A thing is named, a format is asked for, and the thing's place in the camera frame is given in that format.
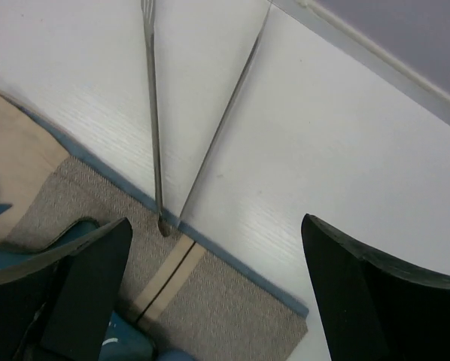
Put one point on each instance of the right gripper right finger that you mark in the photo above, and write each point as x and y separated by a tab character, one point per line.
375	306

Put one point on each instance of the metal tongs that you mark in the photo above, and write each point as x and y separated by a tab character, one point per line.
198	55

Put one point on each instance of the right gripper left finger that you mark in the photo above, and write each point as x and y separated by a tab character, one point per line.
59	289

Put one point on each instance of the blue beige placemat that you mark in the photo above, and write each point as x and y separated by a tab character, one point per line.
49	180

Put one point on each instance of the blue star-shaped plate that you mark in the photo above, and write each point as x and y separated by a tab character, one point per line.
78	301

